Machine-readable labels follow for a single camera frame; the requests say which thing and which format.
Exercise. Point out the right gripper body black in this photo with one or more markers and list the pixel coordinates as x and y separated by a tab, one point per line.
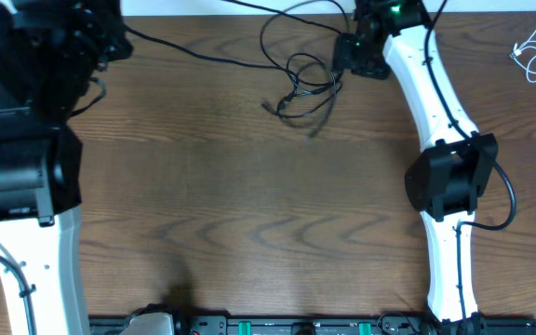
352	53

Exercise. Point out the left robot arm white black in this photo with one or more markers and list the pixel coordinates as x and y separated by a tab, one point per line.
51	52

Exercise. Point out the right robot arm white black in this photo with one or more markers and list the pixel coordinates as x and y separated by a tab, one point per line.
452	171

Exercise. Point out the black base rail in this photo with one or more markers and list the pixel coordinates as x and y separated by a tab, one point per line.
159	319

